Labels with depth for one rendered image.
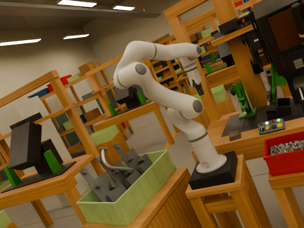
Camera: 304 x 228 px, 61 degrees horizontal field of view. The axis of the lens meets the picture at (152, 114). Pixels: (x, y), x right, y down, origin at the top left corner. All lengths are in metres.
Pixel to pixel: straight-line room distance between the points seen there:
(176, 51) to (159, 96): 0.29
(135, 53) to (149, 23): 11.21
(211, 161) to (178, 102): 0.39
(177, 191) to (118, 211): 0.46
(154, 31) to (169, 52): 11.00
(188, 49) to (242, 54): 0.81
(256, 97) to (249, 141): 0.61
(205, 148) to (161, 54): 0.58
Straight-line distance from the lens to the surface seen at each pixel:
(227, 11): 2.23
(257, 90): 2.30
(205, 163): 1.54
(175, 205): 1.85
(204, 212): 1.62
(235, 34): 2.11
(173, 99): 1.39
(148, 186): 1.79
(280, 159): 1.48
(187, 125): 1.52
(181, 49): 1.51
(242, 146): 1.82
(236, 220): 2.23
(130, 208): 1.68
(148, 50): 1.41
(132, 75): 1.24
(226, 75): 2.38
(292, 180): 1.51
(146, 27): 12.61
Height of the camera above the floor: 1.60
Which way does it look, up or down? 10 degrees down
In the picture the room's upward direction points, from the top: 25 degrees counter-clockwise
